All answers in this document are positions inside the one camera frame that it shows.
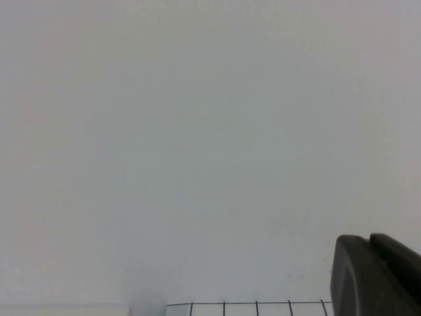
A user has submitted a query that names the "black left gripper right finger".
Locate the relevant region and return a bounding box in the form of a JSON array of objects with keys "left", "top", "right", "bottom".
[{"left": 368, "top": 232, "right": 421, "bottom": 316}]

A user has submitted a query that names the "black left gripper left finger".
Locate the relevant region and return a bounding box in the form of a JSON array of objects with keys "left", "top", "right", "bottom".
[{"left": 330, "top": 234, "right": 374, "bottom": 316}]

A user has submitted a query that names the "white black-grid tablecloth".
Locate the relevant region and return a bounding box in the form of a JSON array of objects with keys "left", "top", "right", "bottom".
[{"left": 166, "top": 300, "right": 334, "bottom": 316}]

